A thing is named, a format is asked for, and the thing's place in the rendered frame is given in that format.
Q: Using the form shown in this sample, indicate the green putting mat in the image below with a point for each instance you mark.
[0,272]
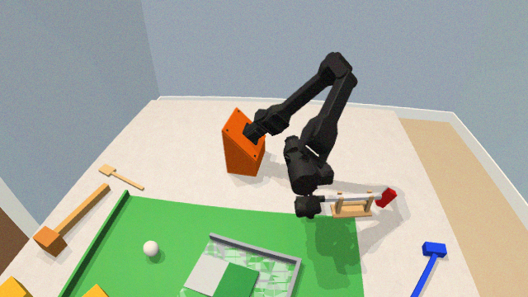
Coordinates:
[330,266]

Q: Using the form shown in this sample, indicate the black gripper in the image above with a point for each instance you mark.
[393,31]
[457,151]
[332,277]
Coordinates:
[307,206]

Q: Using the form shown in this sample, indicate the white golf ball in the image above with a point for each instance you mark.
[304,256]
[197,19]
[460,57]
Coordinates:
[151,248]

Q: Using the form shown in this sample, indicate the blue putter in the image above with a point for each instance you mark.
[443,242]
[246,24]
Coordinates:
[433,250]

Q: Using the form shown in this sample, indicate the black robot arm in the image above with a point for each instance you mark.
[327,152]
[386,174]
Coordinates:
[306,170]

